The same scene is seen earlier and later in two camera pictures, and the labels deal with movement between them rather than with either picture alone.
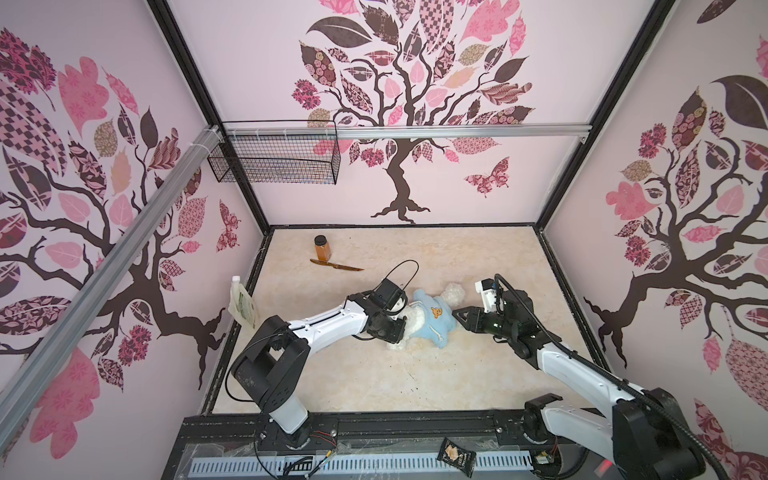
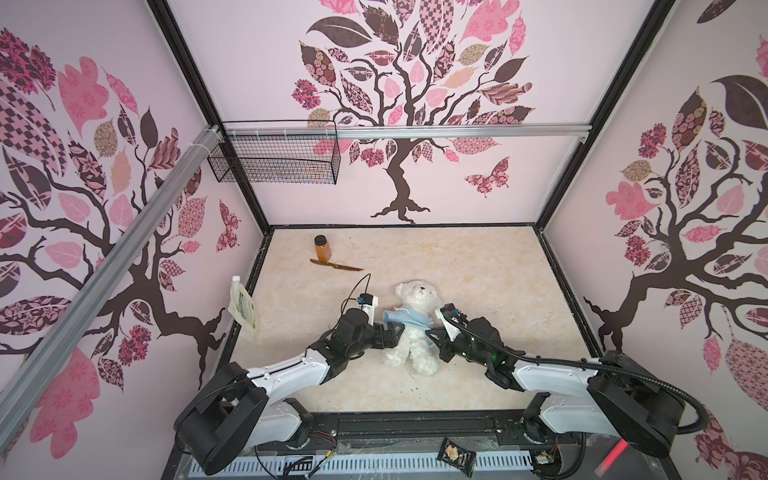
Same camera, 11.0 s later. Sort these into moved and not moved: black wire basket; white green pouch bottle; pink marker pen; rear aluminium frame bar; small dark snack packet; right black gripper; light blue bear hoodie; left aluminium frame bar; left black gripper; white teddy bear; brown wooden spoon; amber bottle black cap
Moved: light blue bear hoodie; right black gripper; white teddy bear; left black gripper
Not moved: white green pouch bottle; rear aluminium frame bar; small dark snack packet; pink marker pen; brown wooden spoon; black wire basket; left aluminium frame bar; amber bottle black cap
